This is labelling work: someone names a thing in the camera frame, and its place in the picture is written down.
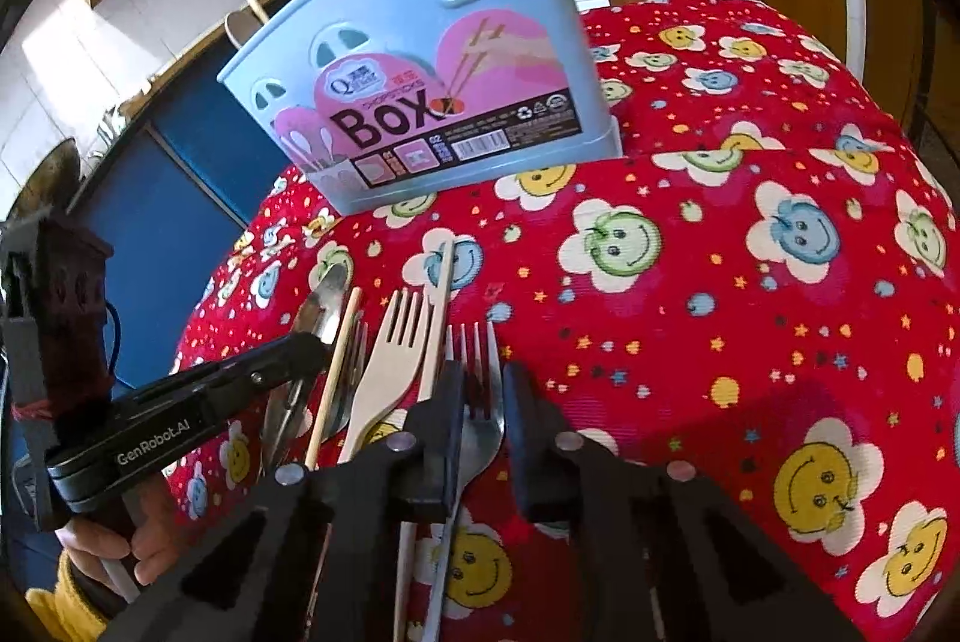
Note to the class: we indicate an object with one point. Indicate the metal fork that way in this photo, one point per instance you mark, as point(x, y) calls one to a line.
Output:
point(351, 379)
point(480, 432)

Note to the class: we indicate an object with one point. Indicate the person's left forearm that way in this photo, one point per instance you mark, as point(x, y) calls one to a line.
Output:
point(60, 604)

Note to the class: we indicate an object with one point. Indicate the pale beige chopstick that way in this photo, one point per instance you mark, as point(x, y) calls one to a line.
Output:
point(444, 297)

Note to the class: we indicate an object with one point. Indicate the red smiley-print tablecloth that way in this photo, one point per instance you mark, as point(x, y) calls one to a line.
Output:
point(675, 312)

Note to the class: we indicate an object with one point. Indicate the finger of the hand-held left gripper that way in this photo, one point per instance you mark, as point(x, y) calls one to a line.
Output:
point(285, 364)

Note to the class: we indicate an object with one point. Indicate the blue kitchen cabinet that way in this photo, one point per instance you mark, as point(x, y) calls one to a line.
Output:
point(187, 162)

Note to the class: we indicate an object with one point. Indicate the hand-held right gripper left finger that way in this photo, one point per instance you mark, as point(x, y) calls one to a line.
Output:
point(442, 432)

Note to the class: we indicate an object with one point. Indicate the beige plastic fork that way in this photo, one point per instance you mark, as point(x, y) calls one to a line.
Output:
point(390, 372)

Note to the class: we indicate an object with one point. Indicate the metal bowl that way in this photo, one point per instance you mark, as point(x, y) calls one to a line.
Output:
point(52, 173)

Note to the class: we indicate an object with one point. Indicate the light blue utensil box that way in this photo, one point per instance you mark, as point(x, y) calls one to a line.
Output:
point(570, 49)

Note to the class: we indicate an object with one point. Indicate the wooden chopstick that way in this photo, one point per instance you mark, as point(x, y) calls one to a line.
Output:
point(341, 349)

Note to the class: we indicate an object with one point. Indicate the person's left hand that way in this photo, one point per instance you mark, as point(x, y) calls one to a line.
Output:
point(154, 522)

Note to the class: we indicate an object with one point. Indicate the metal tongs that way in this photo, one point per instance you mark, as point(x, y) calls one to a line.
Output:
point(330, 297)

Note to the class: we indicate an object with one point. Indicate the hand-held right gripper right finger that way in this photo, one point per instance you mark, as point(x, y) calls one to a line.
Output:
point(529, 439)

